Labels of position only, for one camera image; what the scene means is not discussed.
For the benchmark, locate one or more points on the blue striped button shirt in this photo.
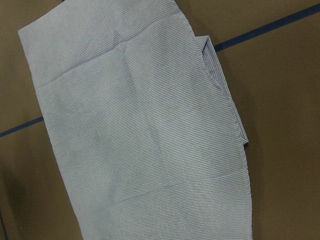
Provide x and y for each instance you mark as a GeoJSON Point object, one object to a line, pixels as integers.
{"type": "Point", "coordinates": [144, 130]}

